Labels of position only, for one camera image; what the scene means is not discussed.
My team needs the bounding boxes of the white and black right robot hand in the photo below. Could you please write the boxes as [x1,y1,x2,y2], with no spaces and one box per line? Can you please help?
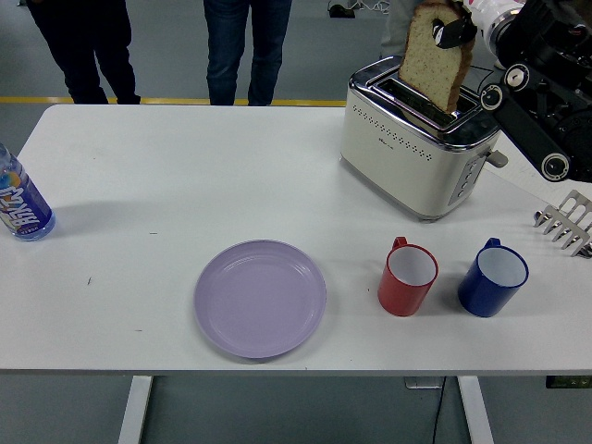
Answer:
[429,0,526,51]

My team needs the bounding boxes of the brown-crusted bread slice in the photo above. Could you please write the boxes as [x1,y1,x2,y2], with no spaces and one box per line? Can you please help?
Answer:
[398,1,477,115]

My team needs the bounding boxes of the cream toaster with chrome top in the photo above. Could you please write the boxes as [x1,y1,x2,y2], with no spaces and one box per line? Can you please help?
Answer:
[339,55,510,225]

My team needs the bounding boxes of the lilac round plate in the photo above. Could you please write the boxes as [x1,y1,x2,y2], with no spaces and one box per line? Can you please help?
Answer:
[192,239,327,360]

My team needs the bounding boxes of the person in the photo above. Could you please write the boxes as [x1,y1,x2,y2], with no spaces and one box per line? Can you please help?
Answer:
[25,0,142,105]
[202,0,293,107]
[379,0,420,60]

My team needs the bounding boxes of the silver metal toast rack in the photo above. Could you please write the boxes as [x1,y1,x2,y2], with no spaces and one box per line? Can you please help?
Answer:
[534,189,592,258]

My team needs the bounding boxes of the blue enamel mug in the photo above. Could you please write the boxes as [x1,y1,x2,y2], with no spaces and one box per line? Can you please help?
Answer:
[456,237,529,319]

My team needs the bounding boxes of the red enamel mug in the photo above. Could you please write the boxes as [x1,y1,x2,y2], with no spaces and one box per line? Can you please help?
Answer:
[376,236,439,317]

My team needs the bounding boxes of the black table control panel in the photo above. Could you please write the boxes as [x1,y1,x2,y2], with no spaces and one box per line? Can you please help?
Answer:
[544,376,592,389]

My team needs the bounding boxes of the white table leg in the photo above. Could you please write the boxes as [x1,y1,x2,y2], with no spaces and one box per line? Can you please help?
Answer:
[117,376,154,444]
[457,376,495,444]

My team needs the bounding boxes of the clear bottle with blue label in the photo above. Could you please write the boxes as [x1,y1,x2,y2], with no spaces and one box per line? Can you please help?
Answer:
[0,142,57,242]

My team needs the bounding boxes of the white floor cables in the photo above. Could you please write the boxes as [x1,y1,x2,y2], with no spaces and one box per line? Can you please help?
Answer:
[353,0,394,14]

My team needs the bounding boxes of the grey under-table bracket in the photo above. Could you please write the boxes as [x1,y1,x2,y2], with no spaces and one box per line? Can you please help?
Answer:
[403,376,446,389]

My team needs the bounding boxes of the black cable under table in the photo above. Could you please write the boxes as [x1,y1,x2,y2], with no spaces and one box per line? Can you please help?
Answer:
[429,376,448,444]

